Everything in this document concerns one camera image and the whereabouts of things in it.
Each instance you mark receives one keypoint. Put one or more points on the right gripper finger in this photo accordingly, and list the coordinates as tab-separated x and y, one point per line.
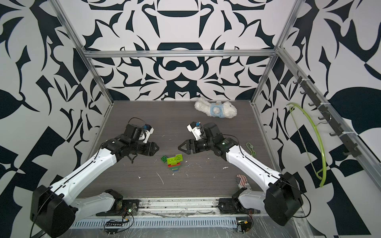
187	150
186	144

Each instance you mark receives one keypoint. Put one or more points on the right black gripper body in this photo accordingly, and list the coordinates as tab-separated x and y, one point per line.
202	145

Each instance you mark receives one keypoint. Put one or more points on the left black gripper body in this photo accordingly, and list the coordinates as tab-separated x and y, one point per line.
141	148

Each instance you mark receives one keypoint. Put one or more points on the dark green small square brick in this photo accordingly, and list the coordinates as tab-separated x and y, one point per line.
164	159

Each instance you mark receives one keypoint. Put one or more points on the lime long lego brick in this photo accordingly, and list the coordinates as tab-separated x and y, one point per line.
171	160

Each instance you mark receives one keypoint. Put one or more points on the red lego brick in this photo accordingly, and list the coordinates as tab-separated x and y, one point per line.
173	165

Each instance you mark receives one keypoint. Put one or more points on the lime square lego brick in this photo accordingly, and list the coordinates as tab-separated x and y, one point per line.
179	158

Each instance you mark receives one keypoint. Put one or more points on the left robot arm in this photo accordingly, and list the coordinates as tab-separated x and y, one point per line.
55	208

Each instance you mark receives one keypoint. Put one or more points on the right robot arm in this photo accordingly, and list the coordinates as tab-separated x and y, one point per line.
280	197

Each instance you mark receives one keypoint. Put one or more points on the white plush toy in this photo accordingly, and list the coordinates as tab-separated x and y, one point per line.
217	109

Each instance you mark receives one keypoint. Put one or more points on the american flag item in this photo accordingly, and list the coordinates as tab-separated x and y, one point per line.
242	181

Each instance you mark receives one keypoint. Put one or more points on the black connector box left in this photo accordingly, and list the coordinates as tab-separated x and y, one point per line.
113	224

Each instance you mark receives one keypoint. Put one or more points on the black connector box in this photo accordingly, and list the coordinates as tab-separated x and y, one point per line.
243	226
113	224

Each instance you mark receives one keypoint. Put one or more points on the black connector box right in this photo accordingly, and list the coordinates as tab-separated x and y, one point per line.
243	226

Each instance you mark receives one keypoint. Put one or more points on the green plastic hanger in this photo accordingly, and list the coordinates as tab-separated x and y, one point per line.
314	148

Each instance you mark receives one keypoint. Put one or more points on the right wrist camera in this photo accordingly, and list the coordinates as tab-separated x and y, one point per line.
195	129

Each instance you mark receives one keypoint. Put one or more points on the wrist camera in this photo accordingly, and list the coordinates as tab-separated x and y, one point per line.
195	129
146	132

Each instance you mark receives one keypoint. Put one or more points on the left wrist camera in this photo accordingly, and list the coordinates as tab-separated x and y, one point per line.
146	132

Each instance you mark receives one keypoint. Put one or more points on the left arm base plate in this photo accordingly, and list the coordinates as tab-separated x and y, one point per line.
122	208

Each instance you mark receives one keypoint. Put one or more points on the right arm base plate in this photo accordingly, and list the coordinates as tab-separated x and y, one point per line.
233	206

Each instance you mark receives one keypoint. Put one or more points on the black wall hook rack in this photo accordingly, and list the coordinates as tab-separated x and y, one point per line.
327	117

